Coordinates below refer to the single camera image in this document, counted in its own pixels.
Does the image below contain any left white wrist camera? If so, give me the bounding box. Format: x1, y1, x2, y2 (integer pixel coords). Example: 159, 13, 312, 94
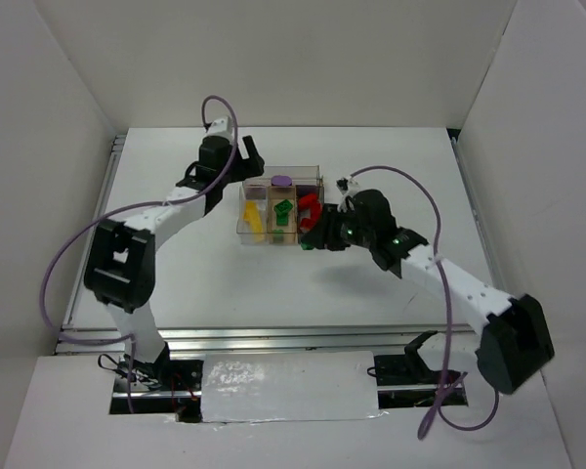
206, 116, 234, 143

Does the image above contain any long clear container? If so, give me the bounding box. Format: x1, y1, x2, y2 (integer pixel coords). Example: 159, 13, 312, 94
242, 165, 324, 198

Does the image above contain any green rectangular lego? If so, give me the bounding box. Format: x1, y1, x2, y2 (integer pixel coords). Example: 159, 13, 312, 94
275, 214, 289, 227

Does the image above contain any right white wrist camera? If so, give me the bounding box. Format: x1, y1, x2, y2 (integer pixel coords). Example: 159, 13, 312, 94
336, 177, 361, 212

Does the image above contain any red rounded lego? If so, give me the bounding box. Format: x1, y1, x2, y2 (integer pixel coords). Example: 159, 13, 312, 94
298, 193, 318, 211

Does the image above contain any aluminium rail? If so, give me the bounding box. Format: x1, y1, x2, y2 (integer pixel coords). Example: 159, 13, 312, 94
56, 321, 484, 356
63, 134, 127, 329

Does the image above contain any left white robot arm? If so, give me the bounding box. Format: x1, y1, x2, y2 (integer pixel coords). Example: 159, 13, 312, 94
84, 136, 265, 386

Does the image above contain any long yellow lego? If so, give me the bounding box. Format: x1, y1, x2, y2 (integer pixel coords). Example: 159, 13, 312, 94
247, 213, 265, 243

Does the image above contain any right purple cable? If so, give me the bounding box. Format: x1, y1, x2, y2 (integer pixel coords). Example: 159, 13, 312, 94
349, 166, 500, 440

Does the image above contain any left aluminium rail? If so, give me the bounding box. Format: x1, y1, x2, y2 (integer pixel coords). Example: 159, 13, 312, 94
63, 134, 127, 329

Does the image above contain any purple cable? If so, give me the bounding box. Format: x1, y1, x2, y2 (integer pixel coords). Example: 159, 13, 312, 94
38, 95, 239, 415
349, 166, 500, 440

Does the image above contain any purple tan flower lego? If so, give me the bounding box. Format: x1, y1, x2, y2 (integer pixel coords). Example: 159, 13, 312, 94
244, 187, 267, 200

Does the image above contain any purple rectangular lego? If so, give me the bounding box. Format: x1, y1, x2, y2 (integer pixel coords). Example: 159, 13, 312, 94
300, 184, 321, 193

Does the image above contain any aluminium front rail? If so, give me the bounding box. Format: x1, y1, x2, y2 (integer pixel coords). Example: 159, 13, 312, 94
56, 321, 484, 356

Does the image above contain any tan translucent container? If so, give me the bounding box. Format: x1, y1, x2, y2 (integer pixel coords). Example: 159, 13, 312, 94
267, 186, 298, 244

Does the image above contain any small clear container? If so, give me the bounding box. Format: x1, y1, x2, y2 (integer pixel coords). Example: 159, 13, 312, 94
236, 185, 268, 245

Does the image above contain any yellow lego brick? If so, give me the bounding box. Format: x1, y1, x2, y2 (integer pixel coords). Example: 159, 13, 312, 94
243, 201, 261, 224

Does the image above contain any purple rounded lego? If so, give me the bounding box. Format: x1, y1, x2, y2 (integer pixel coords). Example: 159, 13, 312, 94
271, 175, 293, 188

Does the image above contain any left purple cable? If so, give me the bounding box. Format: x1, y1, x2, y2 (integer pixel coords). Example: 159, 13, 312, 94
38, 95, 239, 415

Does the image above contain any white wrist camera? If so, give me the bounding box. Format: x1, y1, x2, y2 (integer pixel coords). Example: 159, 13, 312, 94
206, 116, 234, 143
336, 177, 361, 212

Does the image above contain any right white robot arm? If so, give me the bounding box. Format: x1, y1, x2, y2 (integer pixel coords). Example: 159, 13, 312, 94
302, 190, 555, 395

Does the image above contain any green rounded lego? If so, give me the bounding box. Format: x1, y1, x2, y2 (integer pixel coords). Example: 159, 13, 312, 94
273, 199, 294, 216

